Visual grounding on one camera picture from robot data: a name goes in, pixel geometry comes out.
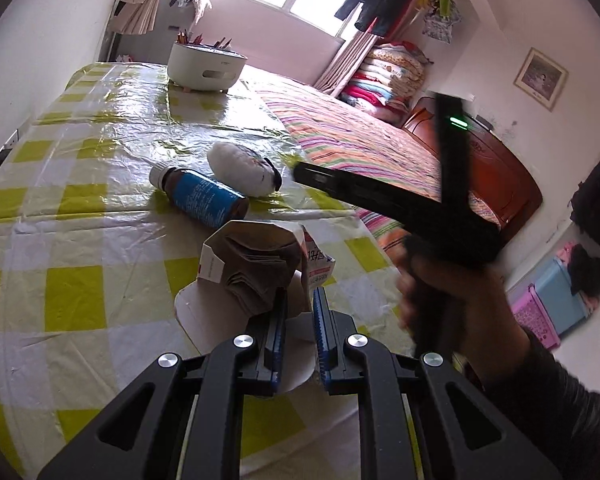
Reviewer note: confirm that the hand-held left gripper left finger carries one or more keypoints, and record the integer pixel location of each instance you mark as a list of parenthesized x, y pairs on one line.
[(279, 335)]

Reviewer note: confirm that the brown bottle blue label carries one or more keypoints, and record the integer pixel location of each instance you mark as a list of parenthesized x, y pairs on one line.
[(205, 195)]

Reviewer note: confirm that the striped bed sheet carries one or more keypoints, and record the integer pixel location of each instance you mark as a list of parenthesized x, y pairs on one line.
[(345, 130)]

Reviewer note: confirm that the pink curtain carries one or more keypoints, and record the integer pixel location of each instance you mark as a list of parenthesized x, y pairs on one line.
[(345, 62)]

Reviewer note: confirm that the person's right hand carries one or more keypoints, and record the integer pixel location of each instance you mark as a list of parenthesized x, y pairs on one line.
[(490, 320)]

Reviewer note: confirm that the person's right forearm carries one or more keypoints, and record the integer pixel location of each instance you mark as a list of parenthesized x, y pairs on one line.
[(555, 420)]

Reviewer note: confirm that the framed wall picture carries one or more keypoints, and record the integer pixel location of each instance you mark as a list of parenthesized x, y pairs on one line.
[(540, 79)]

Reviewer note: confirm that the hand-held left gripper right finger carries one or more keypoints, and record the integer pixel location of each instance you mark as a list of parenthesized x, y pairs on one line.
[(323, 342)]

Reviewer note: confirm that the wall socket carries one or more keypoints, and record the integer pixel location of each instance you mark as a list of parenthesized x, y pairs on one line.
[(4, 152)]

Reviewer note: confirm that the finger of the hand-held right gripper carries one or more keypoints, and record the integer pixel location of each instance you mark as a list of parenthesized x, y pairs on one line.
[(350, 187)]

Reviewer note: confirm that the stack of folded quilts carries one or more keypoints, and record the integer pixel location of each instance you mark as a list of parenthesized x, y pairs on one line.
[(387, 80)]

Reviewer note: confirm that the pink plastic basket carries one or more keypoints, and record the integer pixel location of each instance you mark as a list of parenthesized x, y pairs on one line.
[(535, 317)]

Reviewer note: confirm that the bunch of coloured pencils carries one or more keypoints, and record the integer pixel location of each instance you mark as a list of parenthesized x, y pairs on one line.
[(200, 41)]

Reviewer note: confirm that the white round tub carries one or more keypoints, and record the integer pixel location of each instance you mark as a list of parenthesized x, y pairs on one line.
[(202, 67)]

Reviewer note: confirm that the wooden headboard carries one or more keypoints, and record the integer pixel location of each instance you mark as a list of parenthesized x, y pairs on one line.
[(510, 180)]

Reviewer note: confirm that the white plush toy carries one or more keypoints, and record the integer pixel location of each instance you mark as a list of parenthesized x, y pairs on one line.
[(240, 167)]

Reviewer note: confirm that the white cardboard box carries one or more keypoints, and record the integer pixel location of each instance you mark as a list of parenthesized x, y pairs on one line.
[(250, 260)]

